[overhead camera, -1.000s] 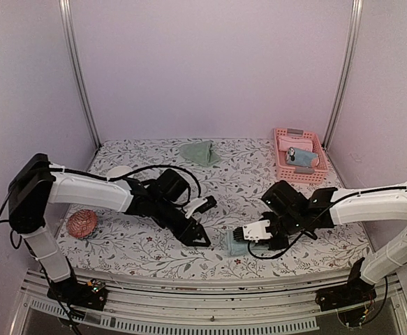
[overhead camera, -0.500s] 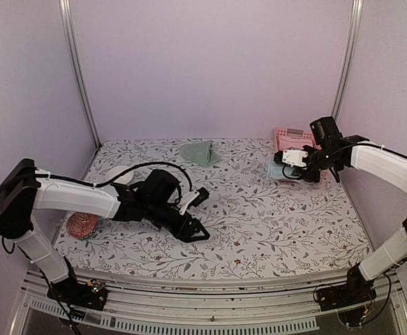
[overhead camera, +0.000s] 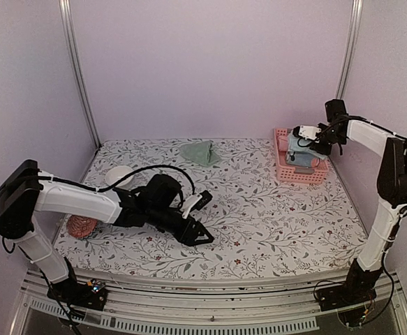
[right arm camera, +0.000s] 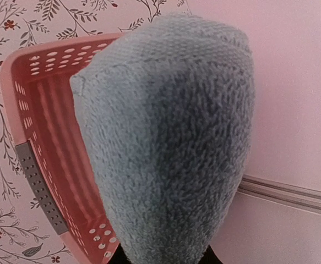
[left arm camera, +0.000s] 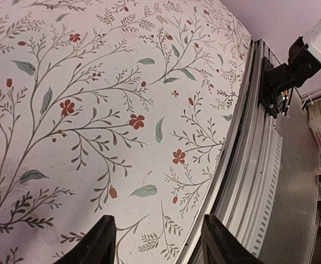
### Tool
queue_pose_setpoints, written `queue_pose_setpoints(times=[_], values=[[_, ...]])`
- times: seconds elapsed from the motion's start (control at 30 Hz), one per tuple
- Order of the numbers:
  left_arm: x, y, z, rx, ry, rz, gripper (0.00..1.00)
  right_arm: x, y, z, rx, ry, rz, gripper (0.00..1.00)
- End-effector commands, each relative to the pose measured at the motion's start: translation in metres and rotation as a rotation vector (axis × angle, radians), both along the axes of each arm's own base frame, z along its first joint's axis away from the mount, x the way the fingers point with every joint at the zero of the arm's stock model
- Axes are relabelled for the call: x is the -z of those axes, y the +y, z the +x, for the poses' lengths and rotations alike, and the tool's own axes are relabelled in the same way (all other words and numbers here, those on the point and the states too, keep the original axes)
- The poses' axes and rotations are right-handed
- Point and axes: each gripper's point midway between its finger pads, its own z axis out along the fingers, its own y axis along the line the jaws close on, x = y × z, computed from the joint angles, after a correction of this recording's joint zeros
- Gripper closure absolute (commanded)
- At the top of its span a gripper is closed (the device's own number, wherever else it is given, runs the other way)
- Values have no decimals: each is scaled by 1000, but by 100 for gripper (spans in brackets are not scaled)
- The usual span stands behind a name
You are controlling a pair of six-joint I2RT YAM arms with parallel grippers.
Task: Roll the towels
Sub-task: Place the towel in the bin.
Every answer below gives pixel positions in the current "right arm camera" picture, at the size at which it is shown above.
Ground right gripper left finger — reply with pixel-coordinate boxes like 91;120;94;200
108;244;130;264

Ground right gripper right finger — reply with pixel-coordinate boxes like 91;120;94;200
200;245;223;264

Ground light blue towel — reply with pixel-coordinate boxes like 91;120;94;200
69;14;255;263

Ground pink plastic basket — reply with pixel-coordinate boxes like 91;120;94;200
0;34;119;263

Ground right aluminium frame post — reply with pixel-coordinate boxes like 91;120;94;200
238;175;321;215

